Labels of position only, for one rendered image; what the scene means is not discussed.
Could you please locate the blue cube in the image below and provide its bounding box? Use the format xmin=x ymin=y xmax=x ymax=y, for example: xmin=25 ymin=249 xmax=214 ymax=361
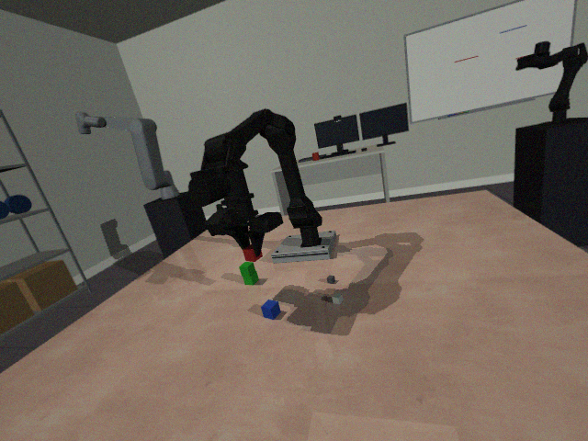
xmin=261 ymin=300 xmax=281 ymax=320

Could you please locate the red block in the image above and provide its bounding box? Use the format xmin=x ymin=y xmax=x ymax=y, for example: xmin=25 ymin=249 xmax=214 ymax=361
xmin=243 ymin=244 xmax=263 ymax=262

